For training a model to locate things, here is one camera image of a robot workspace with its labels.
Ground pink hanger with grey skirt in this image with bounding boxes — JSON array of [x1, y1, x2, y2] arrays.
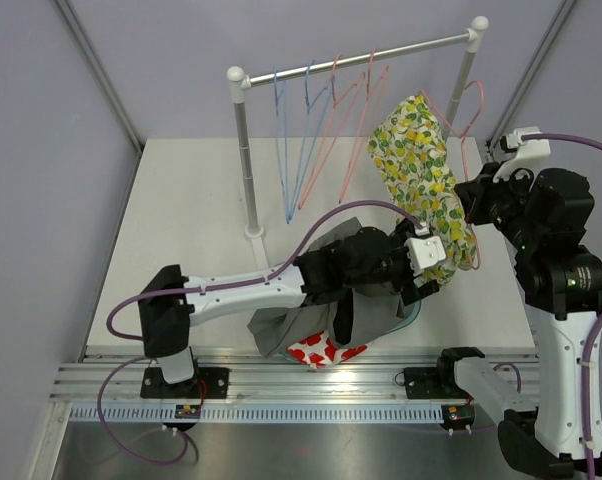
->
[[338, 50, 390, 204]]

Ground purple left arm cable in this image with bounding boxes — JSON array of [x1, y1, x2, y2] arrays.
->
[[95, 199, 427, 469]]

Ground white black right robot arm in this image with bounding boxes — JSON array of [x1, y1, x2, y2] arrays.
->
[[437, 162, 602, 479]]

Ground silver clothes rack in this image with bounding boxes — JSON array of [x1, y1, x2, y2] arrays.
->
[[226, 16, 489, 267]]

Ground lemon print skirt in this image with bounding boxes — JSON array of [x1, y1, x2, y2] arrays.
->
[[367, 95, 477, 287]]

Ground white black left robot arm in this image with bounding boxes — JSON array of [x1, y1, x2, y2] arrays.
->
[[138, 218, 446, 387]]

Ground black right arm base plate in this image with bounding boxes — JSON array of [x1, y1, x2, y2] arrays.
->
[[395, 367, 470, 401]]

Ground blue wire hanger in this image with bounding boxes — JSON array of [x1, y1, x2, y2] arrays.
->
[[273, 72, 291, 224], [286, 60, 329, 224]]

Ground red poppy print skirt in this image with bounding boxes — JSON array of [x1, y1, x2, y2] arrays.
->
[[283, 331, 368, 369]]

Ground white slotted cable duct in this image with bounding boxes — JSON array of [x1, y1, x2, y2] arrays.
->
[[70, 403, 443, 424]]

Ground pink hanger with lemon skirt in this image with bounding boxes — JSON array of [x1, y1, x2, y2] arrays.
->
[[418, 79, 485, 271]]

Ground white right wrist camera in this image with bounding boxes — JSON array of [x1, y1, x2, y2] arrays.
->
[[493, 126, 551, 183]]

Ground teal plastic basin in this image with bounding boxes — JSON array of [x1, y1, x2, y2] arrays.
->
[[279, 293, 421, 359]]

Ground grey skirt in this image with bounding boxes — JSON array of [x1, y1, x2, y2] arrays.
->
[[247, 216, 413, 359]]

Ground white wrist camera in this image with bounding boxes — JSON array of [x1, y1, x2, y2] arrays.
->
[[493, 126, 551, 183], [405, 223, 447, 276]]

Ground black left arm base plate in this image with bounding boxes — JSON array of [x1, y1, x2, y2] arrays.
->
[[140, 367, 230, 400]]

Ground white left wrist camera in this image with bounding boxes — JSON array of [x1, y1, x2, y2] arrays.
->
[[405, 223, 447, 276]]

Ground pink hanger with poppy skirt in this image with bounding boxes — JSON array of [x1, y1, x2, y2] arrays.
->
[[297, 54, 367, 210]]

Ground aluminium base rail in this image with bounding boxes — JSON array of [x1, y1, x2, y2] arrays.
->
[[49, 344, 593, 404]]

